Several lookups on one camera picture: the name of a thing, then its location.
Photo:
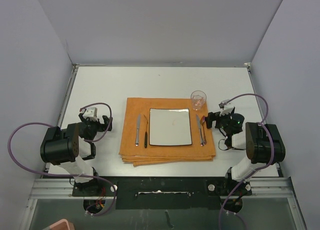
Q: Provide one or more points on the white square plate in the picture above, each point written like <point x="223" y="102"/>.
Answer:
<point x="169" y="127"/>

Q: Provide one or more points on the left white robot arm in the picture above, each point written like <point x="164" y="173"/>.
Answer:
<point x="71" y="147"/>

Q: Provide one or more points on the orange cloth placemat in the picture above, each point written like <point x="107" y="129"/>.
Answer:
<point x="139" y="155"/>

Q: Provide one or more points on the pink box corner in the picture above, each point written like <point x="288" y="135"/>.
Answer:
<point x="62" y="224"/>

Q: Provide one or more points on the copper bowl spoon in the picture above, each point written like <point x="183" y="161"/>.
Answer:
<point x="202" y="122"/>

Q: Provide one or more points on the aluminium frame rail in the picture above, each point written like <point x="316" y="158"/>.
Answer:
<point x="272" y="206"/>

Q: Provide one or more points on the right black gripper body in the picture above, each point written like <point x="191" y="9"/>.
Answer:
<point x="223" y="122"/>

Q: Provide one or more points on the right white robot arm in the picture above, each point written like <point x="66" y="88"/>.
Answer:
<point x="263" y="144"/>

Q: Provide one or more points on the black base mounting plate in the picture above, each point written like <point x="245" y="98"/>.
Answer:
<point x="169" y="193"/>

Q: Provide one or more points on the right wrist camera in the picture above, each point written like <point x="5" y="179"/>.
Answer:
<point x="236" y="121"/>

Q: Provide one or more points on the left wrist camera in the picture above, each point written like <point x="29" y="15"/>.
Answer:
<point x="90" y="114"/>

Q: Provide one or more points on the green handled silver knife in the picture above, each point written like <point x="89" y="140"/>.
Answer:
<point x="202" y="143"/>

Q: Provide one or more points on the green handled gold fork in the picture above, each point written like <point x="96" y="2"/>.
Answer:
<point x="146" y="132"/>

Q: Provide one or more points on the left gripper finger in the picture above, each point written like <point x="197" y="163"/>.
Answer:
<point x="107" y="124"/>
<point x="81" y="117"/>

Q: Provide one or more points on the clear drinking glass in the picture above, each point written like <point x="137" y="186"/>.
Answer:
<point x="198" y="99"/>

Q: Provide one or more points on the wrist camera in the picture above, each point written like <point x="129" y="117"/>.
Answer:
<point x="236" y="121"/>
<point x="90" y="114"/>

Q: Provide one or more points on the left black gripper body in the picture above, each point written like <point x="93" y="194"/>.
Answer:
<point x="93" y="126"/>

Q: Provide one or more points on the silver butter knife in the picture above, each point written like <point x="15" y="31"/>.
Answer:
<point x="137" y="137"/>

